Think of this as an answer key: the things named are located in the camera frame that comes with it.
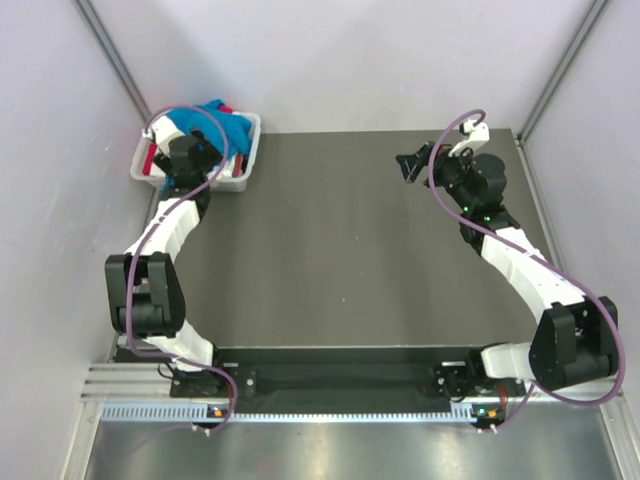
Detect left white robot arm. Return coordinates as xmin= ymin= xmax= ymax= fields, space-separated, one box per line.
xmin=105 ymin=128 xmax=230 ymax=398

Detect grey slotted cable duct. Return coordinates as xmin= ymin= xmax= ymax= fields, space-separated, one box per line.
xmin=101 ymin=403 xmax=504 ymax=426

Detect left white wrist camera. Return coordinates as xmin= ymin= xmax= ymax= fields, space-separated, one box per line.
xmin=142 ymin=115 xmax=184 ymax=151

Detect blue t shirt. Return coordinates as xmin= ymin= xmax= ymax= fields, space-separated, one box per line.
xmin=162 ymin=100 xmax=251 ymax=159

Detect white t shirt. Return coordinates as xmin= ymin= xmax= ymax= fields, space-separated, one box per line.
xmin=208 ymin=154 xmax=243 ymax=182

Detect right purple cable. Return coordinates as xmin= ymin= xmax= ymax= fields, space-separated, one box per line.
xmin=423 ymin=108 xmax=626 ymax=435

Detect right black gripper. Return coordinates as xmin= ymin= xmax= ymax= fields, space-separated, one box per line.
xmin=395 ymin=142 xmax=476 ymax=214

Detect red t shirt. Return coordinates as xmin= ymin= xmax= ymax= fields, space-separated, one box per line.
xmin=142 ymin=104 xmax=246 ymax=177

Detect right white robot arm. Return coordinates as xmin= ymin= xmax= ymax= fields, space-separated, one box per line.
xmin=396 ymin=142 xmax=619 ymax=396

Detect white plastic bin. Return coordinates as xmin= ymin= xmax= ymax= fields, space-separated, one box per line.
xmin=129 ymin=112 xmax=261 ymax=193

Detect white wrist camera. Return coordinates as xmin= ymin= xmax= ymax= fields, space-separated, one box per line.
xmin=142 ymin=115 xmax=184 ymax=151
xmin=448 ymin=120 xmax=490 ymax=157

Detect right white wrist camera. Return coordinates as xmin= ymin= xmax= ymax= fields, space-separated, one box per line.
xmin=448 ymin=120 xmax=490 ymax=157

